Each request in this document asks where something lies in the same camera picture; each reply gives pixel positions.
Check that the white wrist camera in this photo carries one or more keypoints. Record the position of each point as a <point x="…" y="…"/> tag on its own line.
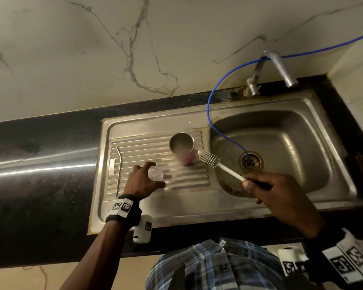
<point x="290" y="262"/>
<point x="142" y="229"/>

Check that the black wrist band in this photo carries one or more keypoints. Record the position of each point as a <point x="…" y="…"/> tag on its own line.
<point x="124" y="211"/>
<point x="335" y="262"/>

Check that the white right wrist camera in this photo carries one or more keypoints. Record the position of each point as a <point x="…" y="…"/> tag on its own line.
<point x="290" y="262"/>

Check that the pink steel tumbler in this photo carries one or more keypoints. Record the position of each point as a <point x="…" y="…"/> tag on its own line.
<point x="183" y="147"/>

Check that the blue plaid clothing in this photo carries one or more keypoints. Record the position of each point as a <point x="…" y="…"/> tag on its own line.
<point x="211" y="265"/>

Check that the white bottle brush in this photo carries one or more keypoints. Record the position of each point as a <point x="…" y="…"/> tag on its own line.
<point x="227" y="170"/>

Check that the thin blue tube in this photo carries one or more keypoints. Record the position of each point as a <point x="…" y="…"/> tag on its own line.
<point x="208" y="108"/>

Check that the black right wrist band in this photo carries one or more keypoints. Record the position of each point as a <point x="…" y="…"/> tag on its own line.
<point x="335" y="262"/>

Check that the person's right hand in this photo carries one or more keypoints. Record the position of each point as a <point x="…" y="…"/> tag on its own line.
<point x="286" y="202"/>

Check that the black left wrist band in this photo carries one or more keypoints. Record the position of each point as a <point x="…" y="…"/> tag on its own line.
<point x="124" y="211"/>

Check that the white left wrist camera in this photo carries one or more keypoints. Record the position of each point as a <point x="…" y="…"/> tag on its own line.
<point x="142" y="229"/>

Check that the person's left forearm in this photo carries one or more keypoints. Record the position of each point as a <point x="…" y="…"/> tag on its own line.
<point x="93" y="256"/>

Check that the bent metal straw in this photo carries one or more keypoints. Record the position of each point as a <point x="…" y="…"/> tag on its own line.
<point x="119" y="172"/>

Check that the clear plastic lid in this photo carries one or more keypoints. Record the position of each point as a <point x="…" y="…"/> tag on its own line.
<point x="155" y="173"/>

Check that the metal faucet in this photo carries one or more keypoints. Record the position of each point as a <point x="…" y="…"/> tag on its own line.
<point x="281" y="67"/>

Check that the stainless steel sink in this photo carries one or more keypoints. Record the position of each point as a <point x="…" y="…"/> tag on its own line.
<point x="290" y="138"/>

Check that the person's left hand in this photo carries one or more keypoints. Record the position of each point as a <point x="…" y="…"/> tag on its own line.
<point x="140" y="182"/>

